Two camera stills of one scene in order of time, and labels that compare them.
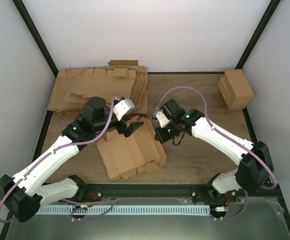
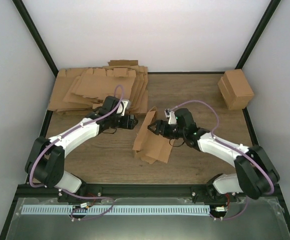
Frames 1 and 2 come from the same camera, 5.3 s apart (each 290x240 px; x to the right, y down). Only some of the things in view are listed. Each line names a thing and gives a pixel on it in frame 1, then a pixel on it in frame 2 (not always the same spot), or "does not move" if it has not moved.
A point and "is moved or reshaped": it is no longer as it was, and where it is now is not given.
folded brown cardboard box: x=235 y=90 does not move
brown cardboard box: x=138 y=152 is moved or reshaped
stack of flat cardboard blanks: x=122 y=78 does not move
